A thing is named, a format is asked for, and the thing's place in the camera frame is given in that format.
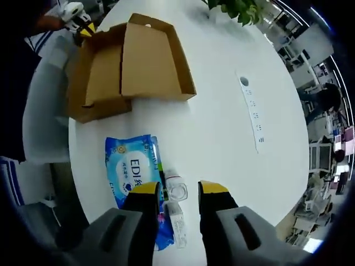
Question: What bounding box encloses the white table socket strip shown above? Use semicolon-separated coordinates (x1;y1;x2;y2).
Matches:
235;70;268;155

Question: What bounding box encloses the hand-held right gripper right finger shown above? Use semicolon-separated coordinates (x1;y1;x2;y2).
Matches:
197;180;312;266

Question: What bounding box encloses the green potted plant white pot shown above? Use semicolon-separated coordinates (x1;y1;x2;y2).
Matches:
201;0;268;27

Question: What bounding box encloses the clear pump bottle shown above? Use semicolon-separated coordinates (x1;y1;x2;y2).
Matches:
164;169;190;204

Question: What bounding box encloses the brown cardboard shoe box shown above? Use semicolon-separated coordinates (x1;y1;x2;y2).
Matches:
66;12;198;124

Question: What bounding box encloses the white printed carton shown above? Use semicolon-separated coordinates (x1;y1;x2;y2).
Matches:
165;201;189;249

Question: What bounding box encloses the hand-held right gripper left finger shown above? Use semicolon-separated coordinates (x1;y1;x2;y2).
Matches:
52;181;162;266

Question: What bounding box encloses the person's dark blue clothing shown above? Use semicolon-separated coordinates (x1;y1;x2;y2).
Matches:
0;35;42;163

